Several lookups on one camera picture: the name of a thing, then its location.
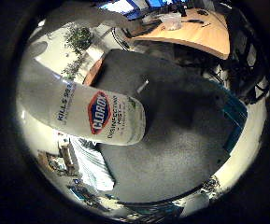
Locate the white Clorox spray bottle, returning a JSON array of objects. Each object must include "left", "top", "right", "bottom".
[{"left": 16, "top": 58, "right": 148, "bottom": 147}]

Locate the white grey striped cloth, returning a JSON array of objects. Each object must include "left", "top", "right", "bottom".
[{"left": 70, "top": 136, "right": 116, "bottom": 192}]

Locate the small bright green plant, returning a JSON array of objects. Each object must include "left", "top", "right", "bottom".
[{"left": 61, "top": 55, "right": 85, "bottom": 80}]

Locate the tall plant in white pot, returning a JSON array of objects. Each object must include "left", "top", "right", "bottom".
[{"left": 63, "top": 25, "right": 106, "bottom": 63}]

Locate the clear plastic bag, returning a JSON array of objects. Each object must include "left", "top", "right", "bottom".
[{"left": 161, "top": 12, "right": 183, "bottom": 32}]

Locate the light wooden desk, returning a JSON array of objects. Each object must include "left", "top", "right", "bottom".
[{"left": 131, "top": 7, "right": 232, "bottom": 61}]

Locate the lit computer monitor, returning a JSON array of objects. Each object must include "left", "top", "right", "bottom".
[{"left": 98, "top": 0, "right": 142, "bottom": 21}]

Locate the blue lit monitor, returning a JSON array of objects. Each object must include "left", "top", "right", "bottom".
[{"left": 145, "top": 0, "right": 179, "bottom": 9}]

